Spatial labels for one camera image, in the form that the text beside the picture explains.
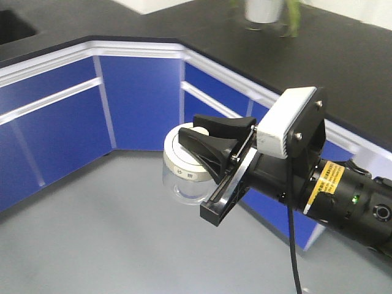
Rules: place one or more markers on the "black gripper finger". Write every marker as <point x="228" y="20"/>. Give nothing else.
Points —
<point x="213" y="151"/>
<point x="232" y="128"/>

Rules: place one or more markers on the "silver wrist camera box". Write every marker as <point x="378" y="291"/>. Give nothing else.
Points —
<point x="272" y="130"/>

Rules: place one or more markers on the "glass jar with white lid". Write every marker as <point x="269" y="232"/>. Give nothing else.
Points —
<point x="184" y="178"/>

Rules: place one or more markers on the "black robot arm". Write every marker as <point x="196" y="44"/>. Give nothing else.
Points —
<point x="339" y="195"/>

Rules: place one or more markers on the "blue lab bench cabinets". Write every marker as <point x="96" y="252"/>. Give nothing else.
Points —
<point x="80" y="79"/>

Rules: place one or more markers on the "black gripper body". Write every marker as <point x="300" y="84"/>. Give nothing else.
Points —
<point x="285" y="180"/>

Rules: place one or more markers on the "potted plant right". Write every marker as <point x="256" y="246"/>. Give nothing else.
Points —
<point x="259" y="14"/>

